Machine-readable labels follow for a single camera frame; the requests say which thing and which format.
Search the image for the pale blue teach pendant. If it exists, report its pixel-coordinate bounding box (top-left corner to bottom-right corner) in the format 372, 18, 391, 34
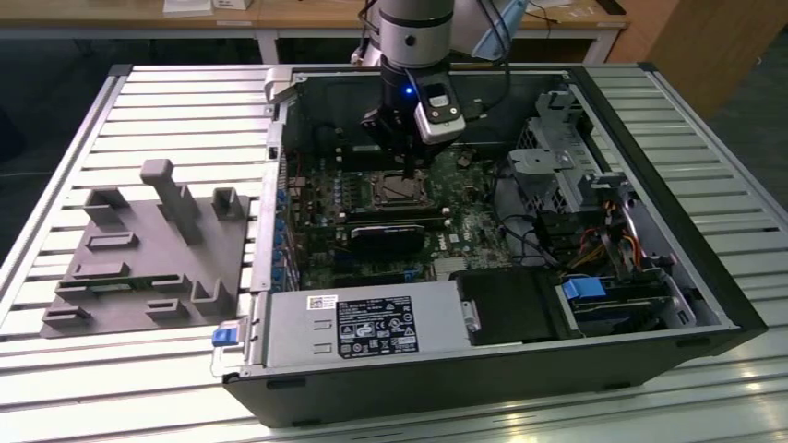
471, 0, 531, 60

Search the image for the wooden desk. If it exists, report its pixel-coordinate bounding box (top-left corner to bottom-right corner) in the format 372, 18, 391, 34
0, 0, 631, 66

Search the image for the CPU socket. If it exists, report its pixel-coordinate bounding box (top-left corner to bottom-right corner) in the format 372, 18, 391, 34
366, 168, 435, 210

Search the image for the black graphics card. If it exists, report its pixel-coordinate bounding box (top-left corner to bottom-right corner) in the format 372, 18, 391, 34
346, 221, 427, 259

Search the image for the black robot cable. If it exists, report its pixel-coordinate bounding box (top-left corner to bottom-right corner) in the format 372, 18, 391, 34
359, 0, 382, 52

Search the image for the blue disk carrier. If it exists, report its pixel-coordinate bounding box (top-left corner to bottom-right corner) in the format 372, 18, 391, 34
562, 274, 610, 305

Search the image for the black plastic shroud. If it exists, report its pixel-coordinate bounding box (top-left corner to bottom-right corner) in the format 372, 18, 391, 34
450, 269, 578, 346

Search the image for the black PC case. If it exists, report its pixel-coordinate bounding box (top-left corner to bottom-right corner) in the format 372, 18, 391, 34
220, 62, 770, 428

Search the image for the silver chipset heat sink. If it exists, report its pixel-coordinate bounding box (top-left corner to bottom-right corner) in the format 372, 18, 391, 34
431, 257, 468, 281

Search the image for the grey parts rack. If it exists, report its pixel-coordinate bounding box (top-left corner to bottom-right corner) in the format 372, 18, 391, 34
38, 158, 255, 341

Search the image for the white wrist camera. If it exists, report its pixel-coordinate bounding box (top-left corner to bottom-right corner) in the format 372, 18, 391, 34
414, 82, 468, 147

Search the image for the metal disk bay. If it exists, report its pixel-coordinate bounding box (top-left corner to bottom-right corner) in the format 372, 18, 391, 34
552, 265, 700, 339

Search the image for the blue case latch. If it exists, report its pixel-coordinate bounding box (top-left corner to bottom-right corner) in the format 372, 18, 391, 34
210, 321, 240, 348

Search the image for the green motherboard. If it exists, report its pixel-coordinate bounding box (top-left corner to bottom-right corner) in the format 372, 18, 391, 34
283, 146, 518, 293

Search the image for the dark camera cable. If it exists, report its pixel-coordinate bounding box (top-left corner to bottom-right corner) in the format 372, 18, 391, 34
474, 0, 518, 122

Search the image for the metal drive cage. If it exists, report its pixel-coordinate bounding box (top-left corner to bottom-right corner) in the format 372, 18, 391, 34
506, 90, 624, 214

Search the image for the silver power supply unit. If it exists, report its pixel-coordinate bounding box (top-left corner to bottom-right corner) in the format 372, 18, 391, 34
240, 281, 480, 370

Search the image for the wooden cabinet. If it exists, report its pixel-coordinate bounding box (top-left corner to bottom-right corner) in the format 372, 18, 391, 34
646, 0, 788, 119

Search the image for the yellow wire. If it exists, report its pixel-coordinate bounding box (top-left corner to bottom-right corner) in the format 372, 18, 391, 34
570, 234, 639, 272

